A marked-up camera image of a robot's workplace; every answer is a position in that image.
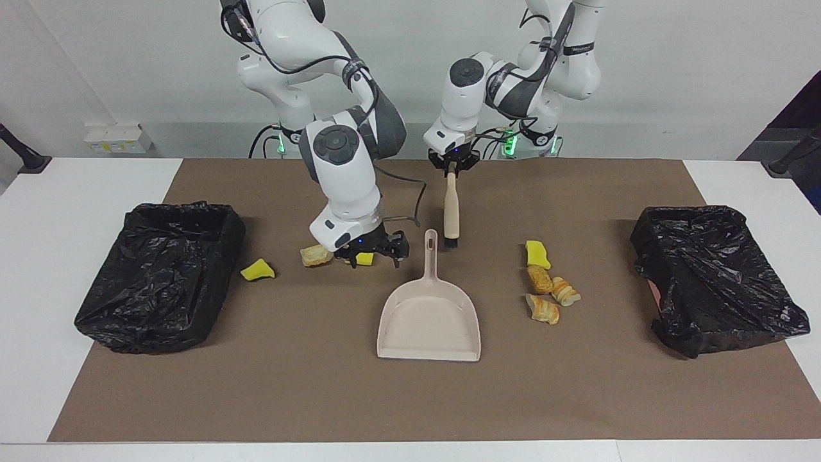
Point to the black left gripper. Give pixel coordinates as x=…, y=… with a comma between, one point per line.
x=454, y=156

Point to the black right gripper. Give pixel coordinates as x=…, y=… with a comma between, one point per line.
x=367, y=242

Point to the notched yellow sponge piece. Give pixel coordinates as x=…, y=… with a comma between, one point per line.
x=365, y=259

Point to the beige hand brush black bristles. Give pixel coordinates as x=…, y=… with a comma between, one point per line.
x=452, y=212

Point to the pale toast bread chunk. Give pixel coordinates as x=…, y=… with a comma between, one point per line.
x=314, y=256

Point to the beige plastic dustpan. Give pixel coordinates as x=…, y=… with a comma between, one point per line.
x=428, y=321

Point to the small yellow sponge wedge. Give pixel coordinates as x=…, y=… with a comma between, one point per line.
x=256, y=271

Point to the yellow green scrub sponge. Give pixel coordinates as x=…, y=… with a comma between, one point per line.
x=537, y=255

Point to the brown oblong bread roll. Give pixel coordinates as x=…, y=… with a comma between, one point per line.
x=539, y=280

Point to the striped croissant piece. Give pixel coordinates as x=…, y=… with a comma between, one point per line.
x=566, y=292

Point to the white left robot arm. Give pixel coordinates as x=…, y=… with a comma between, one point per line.
x=468, y=96

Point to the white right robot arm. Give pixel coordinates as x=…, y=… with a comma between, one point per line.
x=340, y=179

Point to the right black bag bin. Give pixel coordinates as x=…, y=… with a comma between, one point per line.
x=154, y=289

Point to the pink bin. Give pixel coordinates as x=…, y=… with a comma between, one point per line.
x=655, y=295

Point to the black trash bag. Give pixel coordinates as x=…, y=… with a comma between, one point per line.
x=705, y=276

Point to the brown table mat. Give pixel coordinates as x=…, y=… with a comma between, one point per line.
x=410, y=398

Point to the black stand leg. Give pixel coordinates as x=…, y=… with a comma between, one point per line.
x=22, y=154
x=792, y=154

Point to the white wall socket box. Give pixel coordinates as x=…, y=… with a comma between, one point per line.
x=118, y=138

